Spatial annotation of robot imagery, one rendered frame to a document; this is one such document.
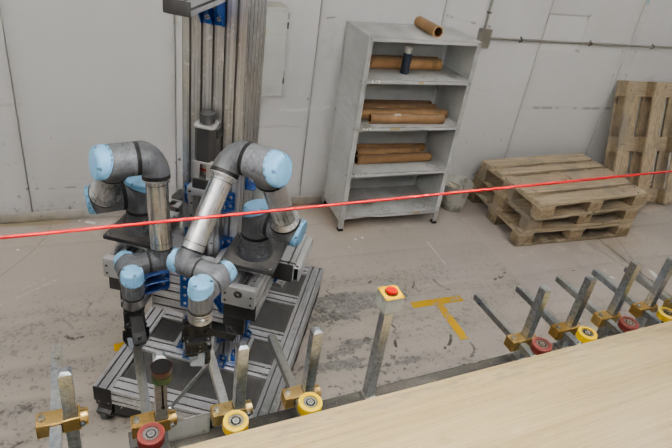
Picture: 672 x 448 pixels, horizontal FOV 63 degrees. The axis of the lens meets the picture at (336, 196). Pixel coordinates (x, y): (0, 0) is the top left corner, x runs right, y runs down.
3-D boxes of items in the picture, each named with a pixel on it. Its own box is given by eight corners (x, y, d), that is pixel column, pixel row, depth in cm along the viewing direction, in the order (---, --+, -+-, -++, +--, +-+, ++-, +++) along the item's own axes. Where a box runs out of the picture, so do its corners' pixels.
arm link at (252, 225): (250, 220, 230) (252, 192, 223) (279, 230, 226) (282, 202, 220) (235, 233, 220) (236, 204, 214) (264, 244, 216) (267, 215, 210)
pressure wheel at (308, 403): (291, 428, 185) (294, 405, 180) (300, 410, 192) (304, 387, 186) (313, 437, 183) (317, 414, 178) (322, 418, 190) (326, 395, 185)
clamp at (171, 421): (131, 426, 175) (130, 415, 173) (174, 416, 181) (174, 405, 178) (132, 441, 171) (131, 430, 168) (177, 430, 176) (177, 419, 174)
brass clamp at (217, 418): (209, 413, 187) (209, 403, 185) (248, 404, 193) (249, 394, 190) (213, 428, 183) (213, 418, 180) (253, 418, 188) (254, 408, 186)
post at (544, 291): (506, 368, 247) (540, 284, 223) (513, 367, 248) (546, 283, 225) (511, 374, 244) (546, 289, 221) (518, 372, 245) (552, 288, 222)
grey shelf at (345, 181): (320, 203, 477) (346, 20, 402) (412, 197, 509) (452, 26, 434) (338, 231, 441) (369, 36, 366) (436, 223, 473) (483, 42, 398)
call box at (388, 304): (374, 304, 193) (377, 286, 189) (391, 301, 196) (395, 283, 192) (383, 317, 187) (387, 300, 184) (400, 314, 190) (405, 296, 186)
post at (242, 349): (229, 440, 197) (235, 340, 173) (239, 437, 198) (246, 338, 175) (232, 448, 194) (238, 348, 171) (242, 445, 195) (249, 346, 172)
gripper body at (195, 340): (181, 342, 178) (181, 314, 172) (208, 337, 181) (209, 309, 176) (185, 360, 172) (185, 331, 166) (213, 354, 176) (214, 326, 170)
